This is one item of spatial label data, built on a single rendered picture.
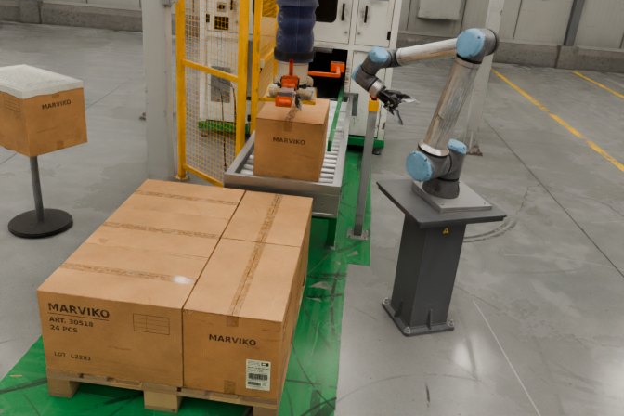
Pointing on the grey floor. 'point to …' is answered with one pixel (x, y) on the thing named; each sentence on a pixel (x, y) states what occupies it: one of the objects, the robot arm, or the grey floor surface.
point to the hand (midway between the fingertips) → (411, 114)
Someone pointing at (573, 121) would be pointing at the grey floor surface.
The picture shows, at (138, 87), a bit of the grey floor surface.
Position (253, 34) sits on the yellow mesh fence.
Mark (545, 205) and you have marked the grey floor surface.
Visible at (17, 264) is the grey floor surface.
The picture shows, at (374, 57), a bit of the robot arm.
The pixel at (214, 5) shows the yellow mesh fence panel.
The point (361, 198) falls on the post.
